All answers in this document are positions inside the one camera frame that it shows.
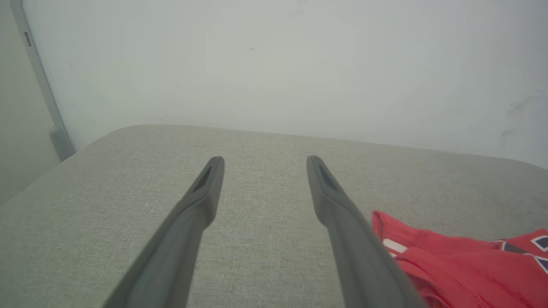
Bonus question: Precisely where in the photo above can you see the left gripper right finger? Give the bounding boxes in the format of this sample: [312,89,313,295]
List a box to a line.
[306,155,429,308]

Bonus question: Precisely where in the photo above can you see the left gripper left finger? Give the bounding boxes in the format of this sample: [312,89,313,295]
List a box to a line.
[102,156,226,308]

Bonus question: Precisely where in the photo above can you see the red and white basketball jersey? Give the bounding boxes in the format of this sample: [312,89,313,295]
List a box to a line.
[371,210,548,308]

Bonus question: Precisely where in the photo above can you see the grey metal post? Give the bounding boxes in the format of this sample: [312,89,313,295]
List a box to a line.
[10,0,76,162]

